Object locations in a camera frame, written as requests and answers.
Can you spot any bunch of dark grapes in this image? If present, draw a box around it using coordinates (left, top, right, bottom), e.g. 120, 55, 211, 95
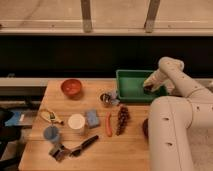
116, 106, 130, 136

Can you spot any yellow banana toy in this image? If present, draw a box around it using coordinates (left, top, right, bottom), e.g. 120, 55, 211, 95
39, 109, 64, 125

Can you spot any blue plastic cup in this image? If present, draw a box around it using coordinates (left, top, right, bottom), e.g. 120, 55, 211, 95
43, 126, 60, 144

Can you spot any red bowl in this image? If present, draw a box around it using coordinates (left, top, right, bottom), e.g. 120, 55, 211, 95
61, 79, 82, 98

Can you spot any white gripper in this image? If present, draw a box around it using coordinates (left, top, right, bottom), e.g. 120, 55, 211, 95
143, 70, 166, 92

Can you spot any red sausage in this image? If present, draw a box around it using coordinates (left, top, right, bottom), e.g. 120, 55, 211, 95
105, 113, 112, 137

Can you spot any black handled tool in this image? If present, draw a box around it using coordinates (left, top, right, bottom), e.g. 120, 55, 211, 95
71, 135, 99, 157

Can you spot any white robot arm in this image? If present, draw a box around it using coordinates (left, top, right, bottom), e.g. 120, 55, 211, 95
143, 57, 213, 171

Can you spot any green plastic tray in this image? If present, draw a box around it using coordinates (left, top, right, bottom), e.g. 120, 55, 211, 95
116, 70, 167, 103

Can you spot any white cup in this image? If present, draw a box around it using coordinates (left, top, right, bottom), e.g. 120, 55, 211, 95
68, 114, 86, 135

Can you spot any small metal cup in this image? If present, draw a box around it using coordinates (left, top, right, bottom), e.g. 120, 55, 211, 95
100, 93, 111, 107

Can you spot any dark eraser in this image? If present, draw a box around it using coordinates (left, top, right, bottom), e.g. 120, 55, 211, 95
144, 85, 153, 92

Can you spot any blue sponge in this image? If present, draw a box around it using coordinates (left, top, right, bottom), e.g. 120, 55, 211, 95
86, 109, 100, 128

